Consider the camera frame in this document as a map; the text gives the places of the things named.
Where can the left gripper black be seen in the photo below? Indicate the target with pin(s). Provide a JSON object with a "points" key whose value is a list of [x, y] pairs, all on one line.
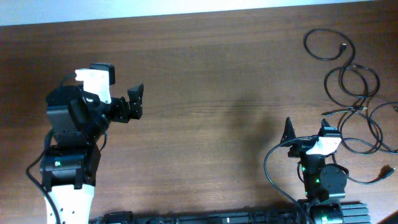
{"points": [[123, 109]]}

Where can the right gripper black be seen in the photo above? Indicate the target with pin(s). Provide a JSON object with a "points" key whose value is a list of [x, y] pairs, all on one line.
{"points": [[300, 147]]}

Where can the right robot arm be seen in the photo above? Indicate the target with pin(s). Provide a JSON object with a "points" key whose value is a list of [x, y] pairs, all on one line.
{"points": [[324, 183]]}

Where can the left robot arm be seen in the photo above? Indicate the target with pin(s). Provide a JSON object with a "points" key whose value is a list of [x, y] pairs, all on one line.
{"points": [[80, 115]]}

